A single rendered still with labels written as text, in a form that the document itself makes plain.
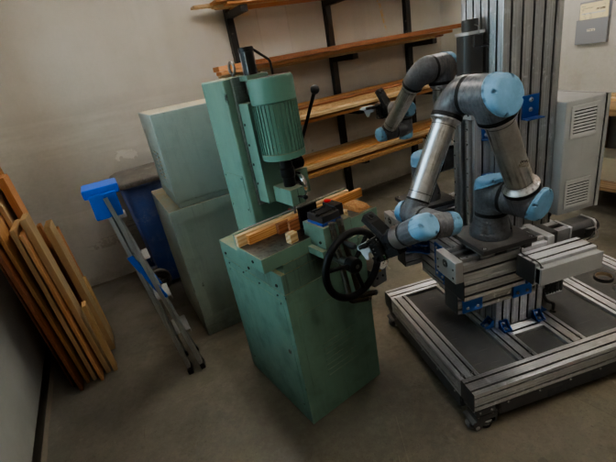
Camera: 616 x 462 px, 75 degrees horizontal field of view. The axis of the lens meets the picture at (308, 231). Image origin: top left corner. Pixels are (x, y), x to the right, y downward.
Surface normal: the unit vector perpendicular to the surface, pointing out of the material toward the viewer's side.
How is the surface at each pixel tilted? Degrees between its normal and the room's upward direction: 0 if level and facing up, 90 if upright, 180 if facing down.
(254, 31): 90
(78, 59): 90
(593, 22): 90
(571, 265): 90
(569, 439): 0
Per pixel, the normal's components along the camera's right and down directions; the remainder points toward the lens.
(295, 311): 0.59, 0.23
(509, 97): 0.40, 0.18
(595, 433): -0.17, -0.90
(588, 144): 0.24, 0.35
